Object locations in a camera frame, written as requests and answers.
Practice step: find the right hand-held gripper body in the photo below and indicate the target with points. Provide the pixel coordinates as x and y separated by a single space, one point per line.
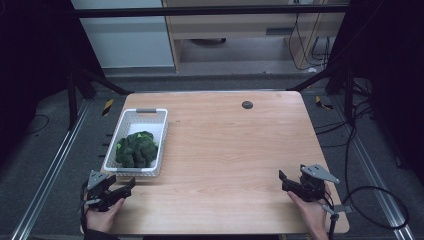
312 188

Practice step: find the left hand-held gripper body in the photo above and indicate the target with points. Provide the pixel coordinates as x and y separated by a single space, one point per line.
100 196

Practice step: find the dark green cloth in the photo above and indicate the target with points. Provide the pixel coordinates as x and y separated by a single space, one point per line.
137 150

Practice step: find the white plastic basket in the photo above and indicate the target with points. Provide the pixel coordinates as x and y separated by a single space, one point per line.
133 116

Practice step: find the person's left hand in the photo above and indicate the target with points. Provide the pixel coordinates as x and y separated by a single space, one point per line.
101 220

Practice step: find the person's right hand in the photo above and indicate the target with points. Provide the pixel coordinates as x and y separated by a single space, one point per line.
315 215

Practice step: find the yellow black hazard tape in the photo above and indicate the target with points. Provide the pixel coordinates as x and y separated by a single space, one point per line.
322 104
107 107

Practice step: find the white plug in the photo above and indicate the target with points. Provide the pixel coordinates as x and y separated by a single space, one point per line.
312 70

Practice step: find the black curtain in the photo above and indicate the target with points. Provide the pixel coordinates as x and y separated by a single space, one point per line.
393 66
33 66

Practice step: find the white cabinet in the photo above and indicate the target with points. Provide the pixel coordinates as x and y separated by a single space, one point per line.
126 40

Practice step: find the dark object under desk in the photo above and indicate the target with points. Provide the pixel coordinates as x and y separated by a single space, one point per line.
208 42

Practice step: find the grey metal bracket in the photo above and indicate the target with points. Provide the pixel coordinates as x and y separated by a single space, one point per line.
341 209

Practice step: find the aluminium floor rail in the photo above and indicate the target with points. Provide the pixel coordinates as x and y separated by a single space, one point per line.
50 173
373 170

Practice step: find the black upright frame post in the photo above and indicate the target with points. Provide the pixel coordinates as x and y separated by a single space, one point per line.
72 103

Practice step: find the black diagonal frame strut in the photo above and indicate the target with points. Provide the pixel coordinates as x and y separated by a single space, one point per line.
103 81
313 80

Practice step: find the black horizontal frame bar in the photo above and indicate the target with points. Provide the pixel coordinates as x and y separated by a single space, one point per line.
200 11

